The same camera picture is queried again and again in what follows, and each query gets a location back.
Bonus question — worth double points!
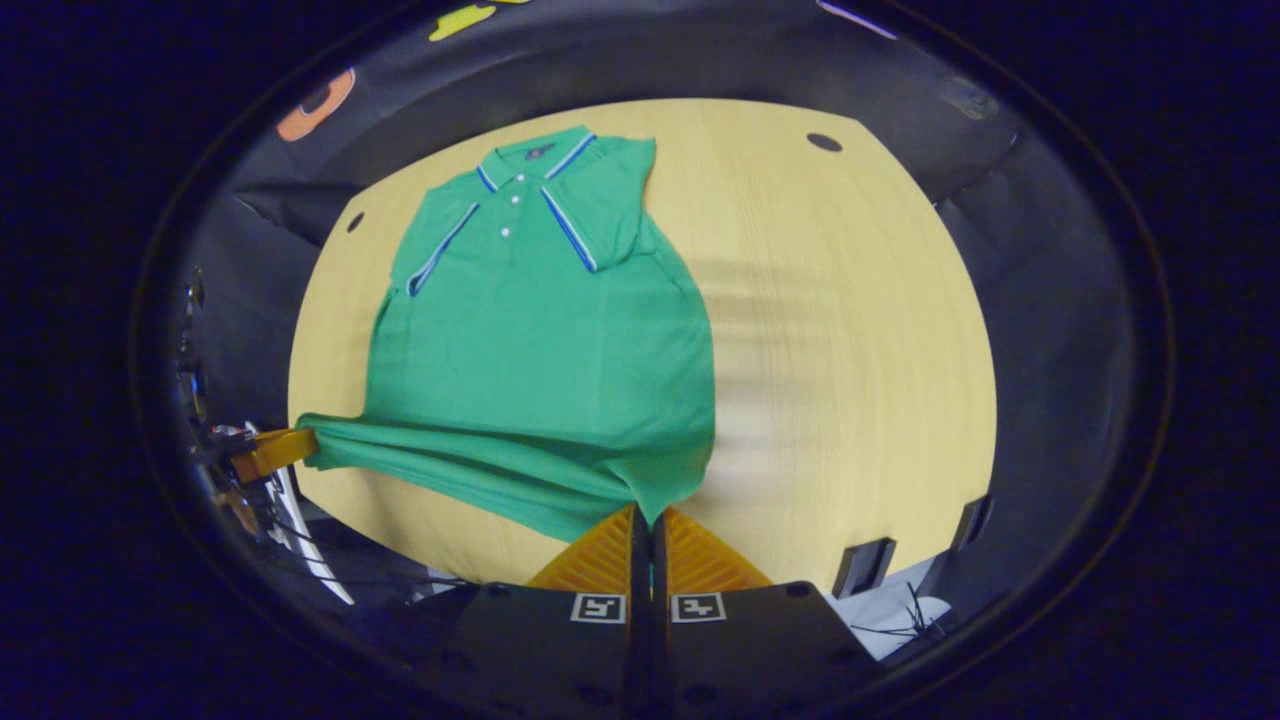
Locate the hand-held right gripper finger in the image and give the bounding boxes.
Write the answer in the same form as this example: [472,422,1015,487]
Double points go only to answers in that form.
[430,503,652,720]
[651,505,883,720]

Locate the green T-shirt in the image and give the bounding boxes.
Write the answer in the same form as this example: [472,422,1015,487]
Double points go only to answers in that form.
[295,125,717,544]

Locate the black backdrop cloth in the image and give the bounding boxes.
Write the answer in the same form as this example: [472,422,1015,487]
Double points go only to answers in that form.
[170,0,1151,641]

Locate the black table bracket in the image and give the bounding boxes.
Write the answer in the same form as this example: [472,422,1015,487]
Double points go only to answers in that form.
[832,537,898,599]
[950,493,996,553]

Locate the black cables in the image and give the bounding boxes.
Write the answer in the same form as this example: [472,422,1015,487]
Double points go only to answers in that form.
[850,585,946,641]

